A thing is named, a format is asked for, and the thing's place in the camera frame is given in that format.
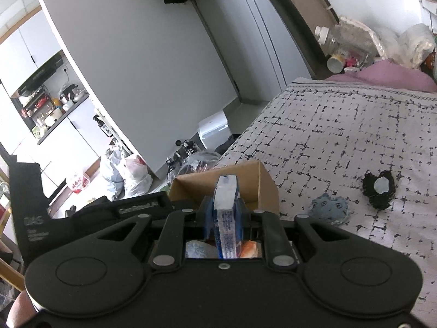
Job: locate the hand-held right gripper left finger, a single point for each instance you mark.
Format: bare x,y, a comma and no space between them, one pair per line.
207,218

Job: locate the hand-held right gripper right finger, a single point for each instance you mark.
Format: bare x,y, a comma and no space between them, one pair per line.
239,218

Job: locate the blue and white packet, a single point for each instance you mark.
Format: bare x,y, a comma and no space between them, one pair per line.
227,225

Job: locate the burger soft toy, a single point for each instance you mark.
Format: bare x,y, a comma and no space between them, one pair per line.
251,249

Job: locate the brown cardboard box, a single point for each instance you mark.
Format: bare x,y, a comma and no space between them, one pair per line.
263,184

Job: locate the person's left forearm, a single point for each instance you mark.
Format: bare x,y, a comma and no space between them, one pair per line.
20,309

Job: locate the black and white soft toy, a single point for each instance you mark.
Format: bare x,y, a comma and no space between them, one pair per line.
374,198

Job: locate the clear plastic bag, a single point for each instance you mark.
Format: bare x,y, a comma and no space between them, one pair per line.
201,162

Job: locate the red and white container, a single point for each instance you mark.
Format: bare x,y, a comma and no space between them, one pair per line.
78,181

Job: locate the black cloth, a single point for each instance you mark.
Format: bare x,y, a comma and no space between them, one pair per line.
227,145

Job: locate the white and red plastic bag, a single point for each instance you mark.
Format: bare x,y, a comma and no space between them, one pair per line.
136,174

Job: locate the white small box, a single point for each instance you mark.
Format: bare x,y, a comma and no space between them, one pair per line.
215,129

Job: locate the grey plush toy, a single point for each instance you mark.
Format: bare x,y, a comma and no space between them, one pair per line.
329,209

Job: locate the grey plastic bag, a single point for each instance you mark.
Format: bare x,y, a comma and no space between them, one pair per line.
112,174

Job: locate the kitchen counter with dishes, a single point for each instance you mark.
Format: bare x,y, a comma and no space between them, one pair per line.
51,112

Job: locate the rack with bottles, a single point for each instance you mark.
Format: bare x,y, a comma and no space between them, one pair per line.
105,126

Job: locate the black patterned white bedspread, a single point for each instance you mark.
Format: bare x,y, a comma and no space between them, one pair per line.
341,126

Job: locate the black range hood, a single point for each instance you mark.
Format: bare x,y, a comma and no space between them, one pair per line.
41,77

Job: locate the grey door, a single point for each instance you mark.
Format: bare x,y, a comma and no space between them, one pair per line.
259,41

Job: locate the paper cup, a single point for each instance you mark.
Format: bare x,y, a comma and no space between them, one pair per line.
336,63

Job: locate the clear plastic jar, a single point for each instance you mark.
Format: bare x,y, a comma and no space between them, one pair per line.
344,46

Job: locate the pink pillow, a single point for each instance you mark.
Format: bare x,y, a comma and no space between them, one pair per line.
385,75

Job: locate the cream lace cloth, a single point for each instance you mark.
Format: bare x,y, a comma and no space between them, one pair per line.
362,30

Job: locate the white cloth bundle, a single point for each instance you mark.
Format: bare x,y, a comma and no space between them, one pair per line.
418,46

